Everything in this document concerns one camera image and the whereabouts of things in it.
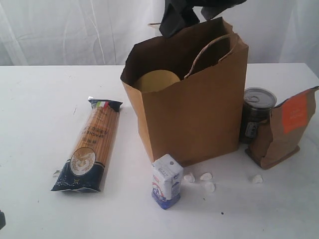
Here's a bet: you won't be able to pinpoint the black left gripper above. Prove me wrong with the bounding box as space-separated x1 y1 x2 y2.
0 211 6 228

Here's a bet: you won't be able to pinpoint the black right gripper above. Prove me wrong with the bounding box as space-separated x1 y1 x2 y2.
159 0 246 38

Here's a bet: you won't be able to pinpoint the glass nut jar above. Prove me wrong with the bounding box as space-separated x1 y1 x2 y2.
134 70 180 93

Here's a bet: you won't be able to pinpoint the brown paper shopping bag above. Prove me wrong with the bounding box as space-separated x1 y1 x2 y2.
121 17 249 167

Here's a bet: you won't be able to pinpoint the dark can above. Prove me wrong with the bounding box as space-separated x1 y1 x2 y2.
239 87 277 144

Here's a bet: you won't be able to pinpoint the brown kraft pouch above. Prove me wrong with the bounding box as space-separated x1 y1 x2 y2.
245 86 319 170

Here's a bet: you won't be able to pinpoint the torn clear plastic scrap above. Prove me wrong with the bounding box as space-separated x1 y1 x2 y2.
52 170 61 178

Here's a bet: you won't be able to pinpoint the spaghetti pack, blue ends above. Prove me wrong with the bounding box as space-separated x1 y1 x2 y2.
51 97 122 192

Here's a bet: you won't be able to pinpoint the white backdrop curtain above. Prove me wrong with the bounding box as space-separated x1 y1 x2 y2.
0 0 319 71

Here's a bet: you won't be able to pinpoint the small white blue milk carton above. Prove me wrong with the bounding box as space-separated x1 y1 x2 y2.
152 154 183 210

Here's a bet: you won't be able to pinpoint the white garlic clove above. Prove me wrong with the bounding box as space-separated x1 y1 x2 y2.
183 172 195 183
251 174 263 184
204 181 215 193
200 172 212 181

